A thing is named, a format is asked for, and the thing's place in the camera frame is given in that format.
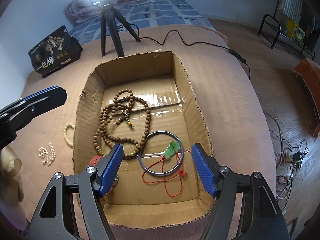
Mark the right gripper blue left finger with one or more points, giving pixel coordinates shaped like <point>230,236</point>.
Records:
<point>54,217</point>

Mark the yellow box on rack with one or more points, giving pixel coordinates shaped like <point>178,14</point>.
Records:
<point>294,32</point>

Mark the striped hanging cloth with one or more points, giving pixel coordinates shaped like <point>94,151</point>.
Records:
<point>292,9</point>

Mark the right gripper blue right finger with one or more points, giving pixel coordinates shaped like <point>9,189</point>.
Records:
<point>260,216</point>

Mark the cardboard box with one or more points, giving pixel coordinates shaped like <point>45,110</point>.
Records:
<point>146,103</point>

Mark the black clothes rack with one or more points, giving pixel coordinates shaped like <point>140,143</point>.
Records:
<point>273,29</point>

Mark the orange cloth covered stool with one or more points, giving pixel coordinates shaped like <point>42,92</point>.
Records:
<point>308,70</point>

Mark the blue patterned bed sheet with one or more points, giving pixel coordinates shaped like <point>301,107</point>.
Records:
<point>152,13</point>

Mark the black tripod stand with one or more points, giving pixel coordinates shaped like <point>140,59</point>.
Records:
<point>109,15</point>

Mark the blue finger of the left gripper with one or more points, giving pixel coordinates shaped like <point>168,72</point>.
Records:
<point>27,110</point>
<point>40,92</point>

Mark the black snack bag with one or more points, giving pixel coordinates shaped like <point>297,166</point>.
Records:
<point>54,52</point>

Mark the red leather strap watch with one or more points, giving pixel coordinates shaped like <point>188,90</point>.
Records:
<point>93,162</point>

